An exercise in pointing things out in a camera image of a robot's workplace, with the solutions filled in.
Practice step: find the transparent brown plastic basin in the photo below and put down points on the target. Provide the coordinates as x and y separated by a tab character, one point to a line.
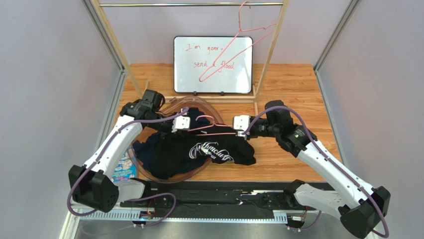
170	108

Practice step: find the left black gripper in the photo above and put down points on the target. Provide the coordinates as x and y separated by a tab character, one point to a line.
170	134

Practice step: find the right aluminium frame post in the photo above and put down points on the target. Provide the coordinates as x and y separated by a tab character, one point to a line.
343	22

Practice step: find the navy blue garment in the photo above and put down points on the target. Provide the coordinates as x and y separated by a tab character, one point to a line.
146	151

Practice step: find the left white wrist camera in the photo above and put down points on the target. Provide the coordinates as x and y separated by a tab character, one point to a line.
181	121

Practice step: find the black floral t-shirt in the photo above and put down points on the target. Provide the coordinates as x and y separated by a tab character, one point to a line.
173	154

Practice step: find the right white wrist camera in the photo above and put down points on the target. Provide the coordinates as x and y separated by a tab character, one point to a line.
240	125

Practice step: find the blue illustrated booklet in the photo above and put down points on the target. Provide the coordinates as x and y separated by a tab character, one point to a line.
125	169

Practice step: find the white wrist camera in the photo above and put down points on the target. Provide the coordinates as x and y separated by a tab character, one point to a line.
240	125
181	121

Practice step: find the metal hanging rod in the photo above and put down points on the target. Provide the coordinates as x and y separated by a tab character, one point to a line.
212	4

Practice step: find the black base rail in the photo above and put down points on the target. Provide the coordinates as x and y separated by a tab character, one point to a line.
219	200

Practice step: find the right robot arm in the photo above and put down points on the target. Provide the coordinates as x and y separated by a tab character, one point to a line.
360	207

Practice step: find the pink wire hanger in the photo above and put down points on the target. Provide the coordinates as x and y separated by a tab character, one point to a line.
212	129
238	36

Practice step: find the wooden clothes rack frame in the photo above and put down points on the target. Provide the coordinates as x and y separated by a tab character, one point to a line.
224	99

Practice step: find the aluminium frame post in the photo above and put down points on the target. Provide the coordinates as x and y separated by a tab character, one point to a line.
103	26
343	22

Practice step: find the left aluminium frame post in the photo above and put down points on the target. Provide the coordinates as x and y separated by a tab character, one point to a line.
103	26

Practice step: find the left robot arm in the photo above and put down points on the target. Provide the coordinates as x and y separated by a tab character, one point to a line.
92	186

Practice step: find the whiteboard with red writing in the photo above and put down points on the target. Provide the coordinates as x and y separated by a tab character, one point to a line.
193	54

